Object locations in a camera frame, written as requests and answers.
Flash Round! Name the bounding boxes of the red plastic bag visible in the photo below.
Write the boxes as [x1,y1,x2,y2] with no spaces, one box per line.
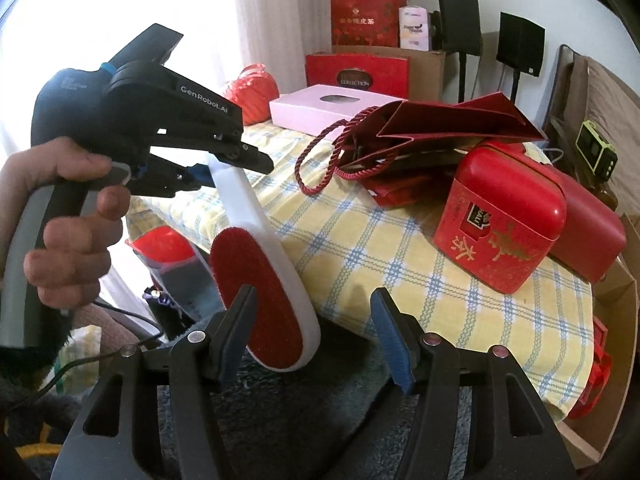
[125,227,197,267]

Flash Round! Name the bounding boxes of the white lint brush red pad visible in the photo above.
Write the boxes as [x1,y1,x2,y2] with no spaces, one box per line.
[206,156,322,373]

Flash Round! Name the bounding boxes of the tall red gift box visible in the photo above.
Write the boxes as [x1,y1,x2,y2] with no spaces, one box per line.
[330,0,408,51]

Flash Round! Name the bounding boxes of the red plastic twine ball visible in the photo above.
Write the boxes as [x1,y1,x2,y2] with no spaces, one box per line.
[223,62,280,123]

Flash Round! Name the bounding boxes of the white curtain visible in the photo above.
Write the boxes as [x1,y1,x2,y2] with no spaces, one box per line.
[0,0,333,281]

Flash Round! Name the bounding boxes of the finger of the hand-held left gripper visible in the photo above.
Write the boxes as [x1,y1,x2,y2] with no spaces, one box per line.
[149,130,276,176]
[130,156,217,198]

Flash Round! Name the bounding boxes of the brown wooden armrest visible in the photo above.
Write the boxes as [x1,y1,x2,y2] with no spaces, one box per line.
[590,175,621,213]

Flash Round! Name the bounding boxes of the dark grey fuzzy rug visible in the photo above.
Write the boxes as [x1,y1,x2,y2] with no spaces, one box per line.
[150,345,571,480]

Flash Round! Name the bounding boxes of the beige sofa cushion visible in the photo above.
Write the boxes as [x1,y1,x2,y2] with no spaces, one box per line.
[585,57,640,156]

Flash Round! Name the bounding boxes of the lilac white tissue pack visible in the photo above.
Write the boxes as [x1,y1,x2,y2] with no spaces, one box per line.
[398,6,431,52]

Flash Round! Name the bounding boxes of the cardboard storage box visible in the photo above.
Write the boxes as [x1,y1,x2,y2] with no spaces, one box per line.
[555,212,640,467]

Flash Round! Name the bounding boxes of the red cookie gift box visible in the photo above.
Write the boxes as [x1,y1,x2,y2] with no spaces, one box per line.
[305,52,412,100]

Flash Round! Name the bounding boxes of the beige sofa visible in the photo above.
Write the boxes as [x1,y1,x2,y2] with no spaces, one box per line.
[545,42,640,221]

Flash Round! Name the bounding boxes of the red printed shopping bag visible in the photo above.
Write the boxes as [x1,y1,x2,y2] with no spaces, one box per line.
[565,317,615,421]

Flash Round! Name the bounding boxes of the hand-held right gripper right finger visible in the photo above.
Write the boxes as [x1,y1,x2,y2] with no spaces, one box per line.
[369,286,576,480]

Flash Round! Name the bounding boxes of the dark red handbag-shaped box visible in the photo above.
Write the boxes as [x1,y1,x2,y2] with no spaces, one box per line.
[549,170,627,285]

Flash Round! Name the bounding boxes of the green framed black cube device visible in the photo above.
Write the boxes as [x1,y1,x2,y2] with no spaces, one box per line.
[575,120,619,179]

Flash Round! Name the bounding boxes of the person's left hand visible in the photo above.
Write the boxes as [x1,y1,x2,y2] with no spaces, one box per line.
[0,137,133,313]

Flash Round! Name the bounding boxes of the black speaker on stand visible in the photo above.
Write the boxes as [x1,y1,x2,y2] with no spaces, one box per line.
[496,11,546,106]
[436,0,484,106]

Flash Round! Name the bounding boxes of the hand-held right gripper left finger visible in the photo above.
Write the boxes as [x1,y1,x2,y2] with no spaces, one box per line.
[60,284,258,480]

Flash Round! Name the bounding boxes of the grey waste bin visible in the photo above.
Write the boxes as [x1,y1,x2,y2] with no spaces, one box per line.
[142,247,226,331]

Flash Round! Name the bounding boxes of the dark red rope-handled gift bag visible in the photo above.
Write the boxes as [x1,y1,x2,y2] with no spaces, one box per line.
[296,91,547,196]

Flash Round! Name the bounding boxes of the large brown cardboard box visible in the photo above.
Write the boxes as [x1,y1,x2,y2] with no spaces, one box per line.
[332,45,447,102]

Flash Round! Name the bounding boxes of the red helmet-like object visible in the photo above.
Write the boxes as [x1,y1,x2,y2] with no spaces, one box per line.
[432,139,568,295]

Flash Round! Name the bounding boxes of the yellow plaid tablecloth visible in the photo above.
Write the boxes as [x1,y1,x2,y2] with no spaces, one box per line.
[125,122,608,418]

